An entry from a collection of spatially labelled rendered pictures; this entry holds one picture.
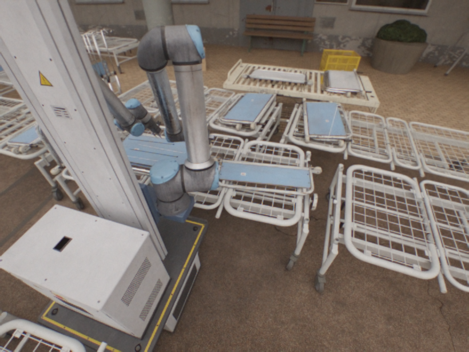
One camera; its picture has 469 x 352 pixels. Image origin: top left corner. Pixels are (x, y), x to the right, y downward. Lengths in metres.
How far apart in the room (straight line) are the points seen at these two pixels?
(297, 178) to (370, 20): 6.07
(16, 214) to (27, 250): 1.70
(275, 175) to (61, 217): 1.35
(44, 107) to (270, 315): 1.68
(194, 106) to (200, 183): 0.37
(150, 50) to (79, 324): 1.42
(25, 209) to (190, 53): 2.46
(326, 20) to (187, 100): 6.46
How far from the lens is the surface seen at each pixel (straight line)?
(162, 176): 1.11
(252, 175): 1.74
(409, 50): 6.34
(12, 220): 2.98
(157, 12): 5.82
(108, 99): 1.39
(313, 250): 2.05
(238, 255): 1.93
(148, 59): 0.98
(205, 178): 1.11
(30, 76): 1.04
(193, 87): 0.96
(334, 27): 7.31
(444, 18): 7.92
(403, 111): 4.72
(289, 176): 1.78
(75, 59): 0.84
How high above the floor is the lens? 1.72
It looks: 43 degrees down
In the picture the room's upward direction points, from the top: straight up
